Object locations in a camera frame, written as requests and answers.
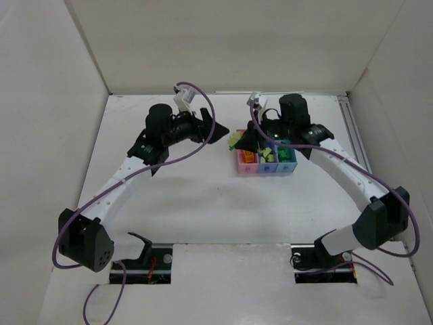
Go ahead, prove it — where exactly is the orange rounded lego brick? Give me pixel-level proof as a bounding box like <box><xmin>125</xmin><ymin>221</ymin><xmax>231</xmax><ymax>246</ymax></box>
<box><xmin>241</xmin><ymin>150</ymin><xmax>256</xmax><ymax>164</ymax></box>

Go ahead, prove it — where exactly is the light yellow lego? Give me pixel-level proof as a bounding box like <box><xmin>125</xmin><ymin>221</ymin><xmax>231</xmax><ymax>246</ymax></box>
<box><xmin>258</xmin><ymin>147</ymin><xmax>275</xmax><ymax>163</ymax></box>

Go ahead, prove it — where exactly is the dark green wedge lego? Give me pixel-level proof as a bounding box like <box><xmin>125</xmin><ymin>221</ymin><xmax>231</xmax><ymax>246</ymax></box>
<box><xmin>277</xmin><ymin>146</ymin><xmax>292</xmax><ymax>163</ymax></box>

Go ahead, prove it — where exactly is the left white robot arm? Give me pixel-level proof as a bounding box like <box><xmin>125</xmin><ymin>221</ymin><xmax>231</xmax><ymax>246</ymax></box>
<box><xmin>56</xmin><ymin>104</ymin><xmax>229</xmax><ymax>272</ymax></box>

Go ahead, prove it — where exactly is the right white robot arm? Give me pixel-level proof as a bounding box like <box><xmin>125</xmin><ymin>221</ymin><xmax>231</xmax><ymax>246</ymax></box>
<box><xmin>234</xmin><ymin>92</ymin><xmax>415</xmax><ymax>260</ymax></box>

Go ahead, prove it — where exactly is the pink plastic bin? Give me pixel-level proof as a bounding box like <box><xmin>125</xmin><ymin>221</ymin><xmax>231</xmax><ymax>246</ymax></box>
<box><xmin>235</xmin><ymin>150</ymin><xmax>258</xmax><ymax>175</ymax></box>

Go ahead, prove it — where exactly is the purple plastic bin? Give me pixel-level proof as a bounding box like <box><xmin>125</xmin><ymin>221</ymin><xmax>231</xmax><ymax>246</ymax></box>
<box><xmin>257</xmin><ymin>146</ymin><xmax>278</xmax><ymax>173</ymax></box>

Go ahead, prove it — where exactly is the light blue plastic bin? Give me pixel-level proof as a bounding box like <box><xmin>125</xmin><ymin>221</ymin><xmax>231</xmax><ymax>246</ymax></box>
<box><xmin>275</xmin><ymin>139</ymin><xmax>298</xmax><ymax>173</ymax></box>

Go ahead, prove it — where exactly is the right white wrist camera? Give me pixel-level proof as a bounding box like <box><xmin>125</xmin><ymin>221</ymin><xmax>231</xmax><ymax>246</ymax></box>
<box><xmin>247</xmin><ymin>92</ymin><xmax>268</xmax><ymax>121</ymax></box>

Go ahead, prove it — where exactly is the aluminium rail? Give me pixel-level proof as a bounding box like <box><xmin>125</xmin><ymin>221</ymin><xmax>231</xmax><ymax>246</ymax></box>
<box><xmin>337</xmin><ymin>95</ymin><xmax>372</xmax><ymax>173</ymax></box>

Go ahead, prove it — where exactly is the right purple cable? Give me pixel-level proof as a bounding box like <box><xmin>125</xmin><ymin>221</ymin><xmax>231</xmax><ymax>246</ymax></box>
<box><xmin>250</xmin><ymin>104</ymin><xmax>421</xmax><ymax>284</ymax></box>

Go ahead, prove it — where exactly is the purple cable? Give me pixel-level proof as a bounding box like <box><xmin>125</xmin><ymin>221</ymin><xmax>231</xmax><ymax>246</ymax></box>
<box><xmin>50</xmin><ymin>81</ymin><xmax>217</xmax><ymax>325</ymax></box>
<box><xmin>250</xmin><ymin>104</ymin><xmax>421</xmax><ymax>284</ymax></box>

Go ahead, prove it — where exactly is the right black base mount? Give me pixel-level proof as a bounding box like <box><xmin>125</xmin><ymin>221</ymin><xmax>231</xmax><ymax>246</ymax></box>
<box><xmin>290</xmin><ymin>243</ymin><xmax>357</xmax><ymax>284</ymax></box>

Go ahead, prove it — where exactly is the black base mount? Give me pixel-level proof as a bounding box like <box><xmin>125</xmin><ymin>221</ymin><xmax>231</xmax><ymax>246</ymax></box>
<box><xmin>109</xmin><ymin>232</ymin><xmax>173</xmax><ymax>285</ymax></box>
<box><xmin>290</xmin><ymin>243</ymin><xmax>357</xmax><ymax>284</ymax></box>

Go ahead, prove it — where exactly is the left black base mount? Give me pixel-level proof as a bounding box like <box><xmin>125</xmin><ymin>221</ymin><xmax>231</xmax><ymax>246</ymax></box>
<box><xmin>109</xmin><ymin>232</ymin><xmax>173</xmax><ymax>285</ymax></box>

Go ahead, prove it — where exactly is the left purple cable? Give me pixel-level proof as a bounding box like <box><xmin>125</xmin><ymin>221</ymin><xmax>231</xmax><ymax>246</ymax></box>
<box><xmin>50</xmin><ymin>81</ymin><xmax>217</xmax><ymax>325</ymax></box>

